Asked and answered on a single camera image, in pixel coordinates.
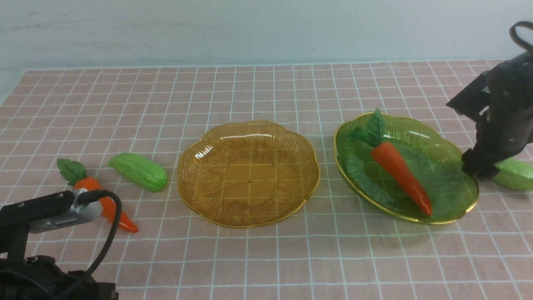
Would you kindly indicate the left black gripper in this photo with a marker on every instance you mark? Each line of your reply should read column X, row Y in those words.
column 38, row 277

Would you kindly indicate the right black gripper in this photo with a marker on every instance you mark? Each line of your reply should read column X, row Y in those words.
column 499, row 102

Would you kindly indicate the green cucumber toy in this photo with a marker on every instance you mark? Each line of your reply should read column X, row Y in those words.
column 515, row 175
column 140, row 170

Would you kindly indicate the orange carrot toy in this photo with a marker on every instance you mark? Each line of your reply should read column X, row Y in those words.
column 76, row 176
column 388, row 157

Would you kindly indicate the green ribbed plastic plate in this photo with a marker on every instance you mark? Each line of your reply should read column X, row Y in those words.
column 433, row 161

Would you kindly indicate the amber ribbed plastic plate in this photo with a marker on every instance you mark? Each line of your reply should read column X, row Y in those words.
column 248, row 174

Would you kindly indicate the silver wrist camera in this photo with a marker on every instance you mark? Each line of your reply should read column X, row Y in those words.
column 66, row 209

